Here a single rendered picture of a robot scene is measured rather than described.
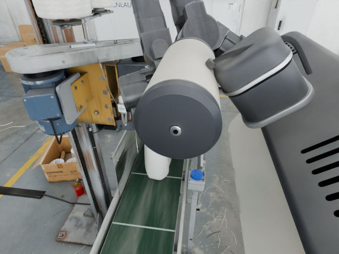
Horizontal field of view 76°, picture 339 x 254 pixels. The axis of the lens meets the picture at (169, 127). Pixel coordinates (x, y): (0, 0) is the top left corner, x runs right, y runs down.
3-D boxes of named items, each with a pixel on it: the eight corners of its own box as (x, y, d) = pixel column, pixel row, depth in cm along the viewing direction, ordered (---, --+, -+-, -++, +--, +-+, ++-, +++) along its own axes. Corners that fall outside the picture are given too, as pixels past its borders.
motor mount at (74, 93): (73, 126, 85) (61, 87, 76) (57, 124, 86) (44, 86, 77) (102, 94, 108) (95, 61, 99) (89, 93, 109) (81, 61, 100)
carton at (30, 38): (43, 52, 432) (37, 35, 414) (27, 50, 441) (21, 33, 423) (60, 46, 472) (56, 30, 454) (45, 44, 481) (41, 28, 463)
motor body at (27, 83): (67, 139, 89) (49, 82, 75) (34, 136, 91) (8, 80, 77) (85, 120, 102) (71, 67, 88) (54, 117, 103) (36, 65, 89)
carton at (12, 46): (25, 71, 458) (16, 49, 432) (5, 71, 455) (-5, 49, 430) (37, 62, 507) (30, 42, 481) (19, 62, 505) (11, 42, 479)
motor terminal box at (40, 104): (63, 123, 80) (54, 94, 74) (32, 127, 78) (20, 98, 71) (65, 112, 87) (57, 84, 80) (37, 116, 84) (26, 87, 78)
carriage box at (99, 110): (114, 127, 107) (104, 64, 89) (51, 121, 111) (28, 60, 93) (129, 103, 127) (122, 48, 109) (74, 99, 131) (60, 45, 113)
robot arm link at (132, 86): (166, 35, 42) (161, 47, 51) (107, 48, 41) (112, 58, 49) (181, 96, 44) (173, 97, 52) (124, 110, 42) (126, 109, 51)
